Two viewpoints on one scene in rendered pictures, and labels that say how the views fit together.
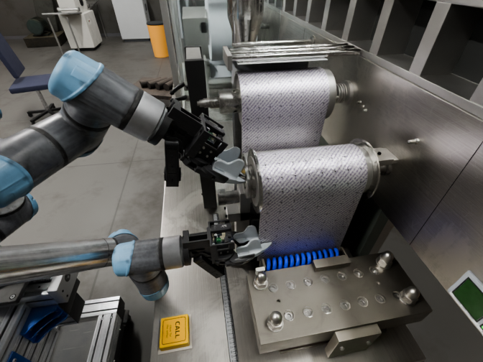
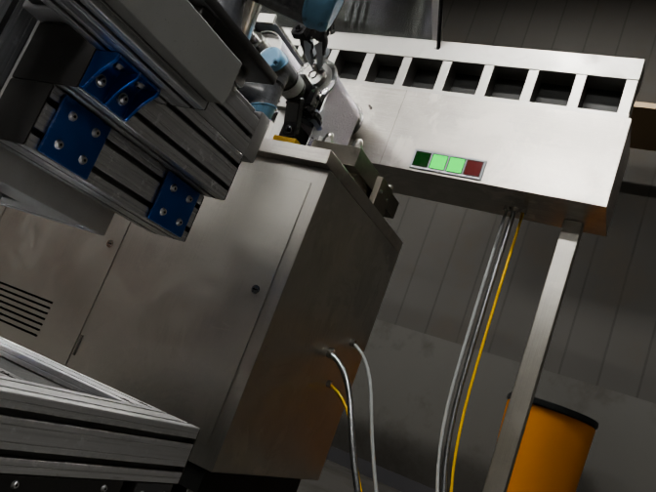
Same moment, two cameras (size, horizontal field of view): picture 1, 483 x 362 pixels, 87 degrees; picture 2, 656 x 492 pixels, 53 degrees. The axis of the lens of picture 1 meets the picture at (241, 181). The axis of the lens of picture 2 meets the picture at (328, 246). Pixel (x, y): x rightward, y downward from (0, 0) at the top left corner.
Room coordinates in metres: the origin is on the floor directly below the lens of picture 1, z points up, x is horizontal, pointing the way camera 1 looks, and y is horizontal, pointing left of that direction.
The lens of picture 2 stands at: (-0.90, 1.36, 0.34)
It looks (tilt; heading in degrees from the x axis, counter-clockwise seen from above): 12 degrees up; 307
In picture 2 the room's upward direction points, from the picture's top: 21 degrees clockwise
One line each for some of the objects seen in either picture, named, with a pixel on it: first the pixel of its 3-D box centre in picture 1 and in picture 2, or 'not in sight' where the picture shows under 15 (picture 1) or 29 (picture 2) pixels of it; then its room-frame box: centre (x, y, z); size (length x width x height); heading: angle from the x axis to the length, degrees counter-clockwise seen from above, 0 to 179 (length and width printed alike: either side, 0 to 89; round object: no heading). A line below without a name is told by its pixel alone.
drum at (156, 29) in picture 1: (159, 39); not in sight; (6.34, 1.82, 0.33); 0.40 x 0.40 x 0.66
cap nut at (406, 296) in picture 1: (411, 294); not in sight; (0.28, -0.39, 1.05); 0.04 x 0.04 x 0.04
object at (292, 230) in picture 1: (304, 232); (330, 138); (0.41, -0.16, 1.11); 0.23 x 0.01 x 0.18; 100
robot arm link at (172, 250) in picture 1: (175, 251); (288, 84); (0.35, 0.16, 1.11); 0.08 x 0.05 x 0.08; 10
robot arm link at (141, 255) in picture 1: (141, 257); (276, 68); (0.34, 0.23, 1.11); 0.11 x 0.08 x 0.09; 100
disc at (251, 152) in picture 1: (254, 181); (315, 78); (0.44, -0.03, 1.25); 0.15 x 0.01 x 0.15; 10
